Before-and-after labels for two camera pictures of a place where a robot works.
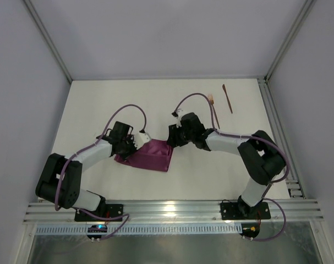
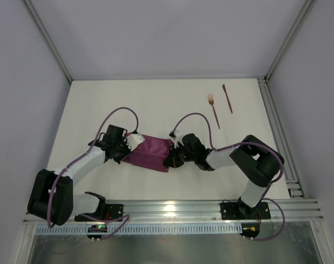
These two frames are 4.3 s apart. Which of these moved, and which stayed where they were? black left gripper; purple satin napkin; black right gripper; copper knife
Moved: black right gripper
Stayed: black left gripper; purple satin napkin; copper knife
